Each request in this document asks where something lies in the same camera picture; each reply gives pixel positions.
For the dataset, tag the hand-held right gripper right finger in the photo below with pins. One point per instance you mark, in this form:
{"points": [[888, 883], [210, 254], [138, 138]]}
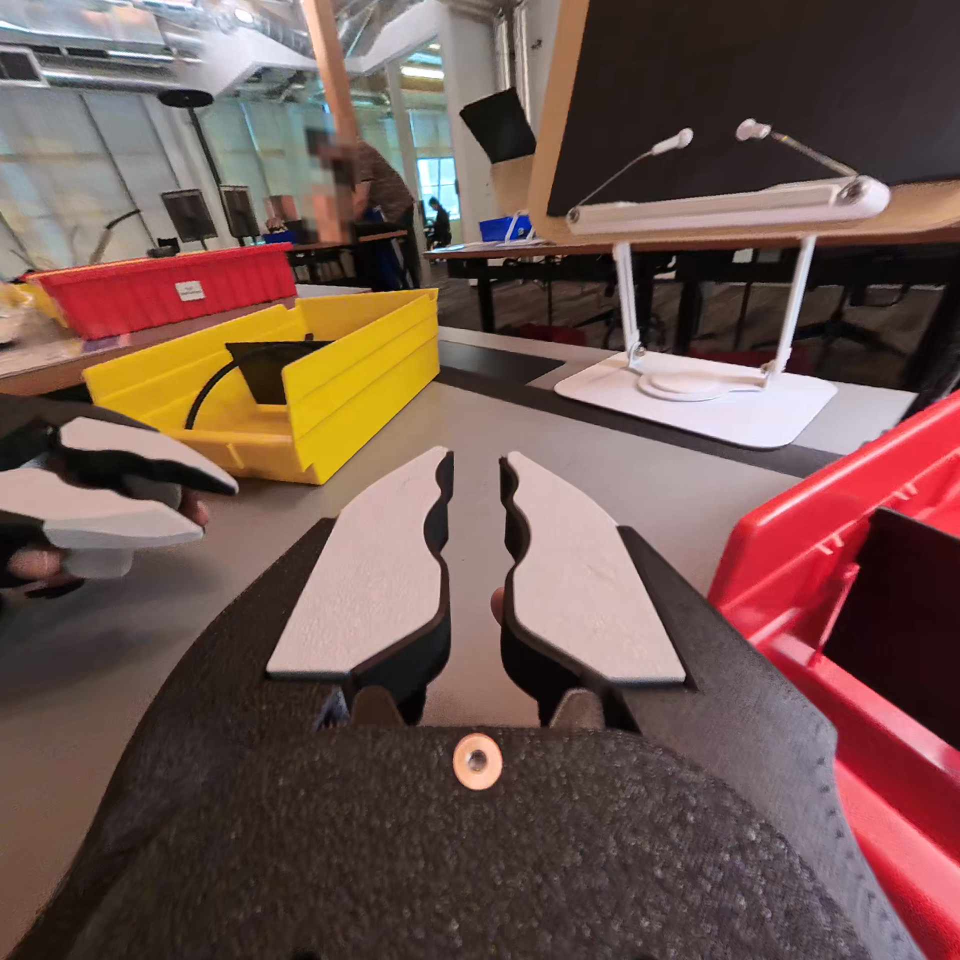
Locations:
{"points": [[585, 585]]}

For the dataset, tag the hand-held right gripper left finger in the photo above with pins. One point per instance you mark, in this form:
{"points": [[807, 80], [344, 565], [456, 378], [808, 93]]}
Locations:
{"points": [[367, 577]]}

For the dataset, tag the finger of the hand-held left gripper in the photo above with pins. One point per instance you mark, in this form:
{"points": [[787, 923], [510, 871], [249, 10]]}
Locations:
{"points": [[127, 442], [82, 517]]}

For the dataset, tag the person's left hand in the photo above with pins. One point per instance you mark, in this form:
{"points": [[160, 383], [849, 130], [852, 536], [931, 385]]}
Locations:
{"points": [[34, 564]]}

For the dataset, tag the person's right hand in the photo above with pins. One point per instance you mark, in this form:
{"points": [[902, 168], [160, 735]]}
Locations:
{"points": [[498, 606]]}

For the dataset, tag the red ribbed bin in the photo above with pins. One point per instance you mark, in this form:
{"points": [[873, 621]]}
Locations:
{"points": [[150, 296]]}

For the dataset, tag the black bin divider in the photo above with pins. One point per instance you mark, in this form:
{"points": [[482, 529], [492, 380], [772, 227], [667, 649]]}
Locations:
{"points": [[262, 371]]}

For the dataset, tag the yellow plastic bin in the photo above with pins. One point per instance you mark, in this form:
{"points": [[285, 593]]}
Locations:
{"points": [[360, 375]]}

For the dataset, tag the white desk stand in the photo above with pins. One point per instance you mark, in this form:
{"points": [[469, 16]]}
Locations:
{"points": [[697, 416]]}

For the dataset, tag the red plastic bin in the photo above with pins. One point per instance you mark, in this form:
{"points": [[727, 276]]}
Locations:
{"points": [[787, 540]]}

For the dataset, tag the black screen on stand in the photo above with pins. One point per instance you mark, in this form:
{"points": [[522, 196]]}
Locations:
{"points": [[187, 214], [238, 210]]}

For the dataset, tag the black round floor lamp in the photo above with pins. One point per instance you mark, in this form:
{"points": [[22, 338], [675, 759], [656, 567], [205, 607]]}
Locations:
{"points": [[185, 97]]}

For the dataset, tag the blue plastic bin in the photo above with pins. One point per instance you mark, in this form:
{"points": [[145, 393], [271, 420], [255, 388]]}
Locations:
{"points": [[495, 227]]}

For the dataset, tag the black tilted monitor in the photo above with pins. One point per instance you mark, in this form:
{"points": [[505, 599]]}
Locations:
{"points": [[499, 124]]}

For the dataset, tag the wooden table black legs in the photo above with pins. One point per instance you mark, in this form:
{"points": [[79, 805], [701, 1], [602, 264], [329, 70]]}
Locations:
{"points": [[930, 206]]}

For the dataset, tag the wooden post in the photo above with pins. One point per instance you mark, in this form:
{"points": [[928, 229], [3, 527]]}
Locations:
{"points": [[330, 75]]}

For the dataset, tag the black panel wooden frame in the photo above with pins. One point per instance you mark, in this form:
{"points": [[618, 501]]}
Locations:
{"points": [[750, 75]]}

